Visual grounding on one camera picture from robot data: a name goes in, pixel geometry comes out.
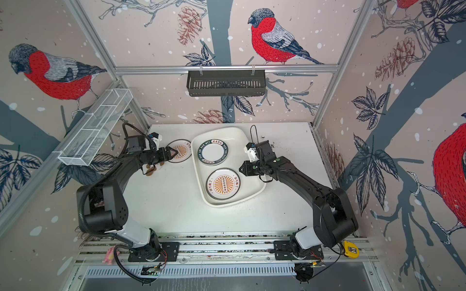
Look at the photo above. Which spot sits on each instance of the orange sunburst plate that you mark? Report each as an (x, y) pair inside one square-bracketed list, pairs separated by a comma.
[(183, 148), (223, 184)]

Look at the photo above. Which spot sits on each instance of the green rim plate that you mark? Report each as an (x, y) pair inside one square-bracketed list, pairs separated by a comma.
[(212, 152)]

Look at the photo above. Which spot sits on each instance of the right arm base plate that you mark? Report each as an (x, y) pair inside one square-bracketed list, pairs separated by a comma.
[(286, 250)]

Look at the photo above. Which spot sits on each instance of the aluminium rail front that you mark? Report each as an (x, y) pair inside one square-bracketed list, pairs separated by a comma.
[(211, 249)]

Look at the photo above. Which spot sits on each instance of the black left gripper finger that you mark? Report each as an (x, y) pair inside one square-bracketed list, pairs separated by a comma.
[(171, 150), (174, 159)]

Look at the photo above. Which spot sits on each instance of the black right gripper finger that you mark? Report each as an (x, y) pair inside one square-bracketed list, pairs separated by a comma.
[(246, 172), (247, 165)]

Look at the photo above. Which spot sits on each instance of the black wall basket shelf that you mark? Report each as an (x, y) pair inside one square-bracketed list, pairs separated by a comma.
[(226, 83)]

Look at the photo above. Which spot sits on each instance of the brown cookies pile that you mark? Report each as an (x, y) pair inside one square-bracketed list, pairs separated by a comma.
[(150, 169)]

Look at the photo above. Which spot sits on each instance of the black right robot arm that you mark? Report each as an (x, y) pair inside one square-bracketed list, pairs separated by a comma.
[(333, 216)]

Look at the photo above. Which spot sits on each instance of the white wire mesh basket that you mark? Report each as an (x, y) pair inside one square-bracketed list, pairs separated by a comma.
[(98, 123)]

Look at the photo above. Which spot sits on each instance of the yellow tape measure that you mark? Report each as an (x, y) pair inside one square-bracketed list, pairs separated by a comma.
[(351, 250)]

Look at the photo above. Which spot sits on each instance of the white plastic bin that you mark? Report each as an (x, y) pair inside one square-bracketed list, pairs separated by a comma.
[(236, 140)]

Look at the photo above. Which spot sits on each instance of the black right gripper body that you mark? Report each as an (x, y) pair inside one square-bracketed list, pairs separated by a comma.
[(262, 165)]

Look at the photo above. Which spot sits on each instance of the pink small object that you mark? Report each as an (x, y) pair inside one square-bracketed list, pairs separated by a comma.
[(109, 257)]

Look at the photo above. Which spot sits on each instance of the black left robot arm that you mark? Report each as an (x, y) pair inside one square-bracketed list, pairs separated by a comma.
[(102, 209)]

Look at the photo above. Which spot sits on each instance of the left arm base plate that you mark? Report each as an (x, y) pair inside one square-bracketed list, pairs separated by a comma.
[(168, 253)]

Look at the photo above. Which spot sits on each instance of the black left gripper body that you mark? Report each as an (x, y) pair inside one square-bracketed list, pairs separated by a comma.
[(154, 156)]

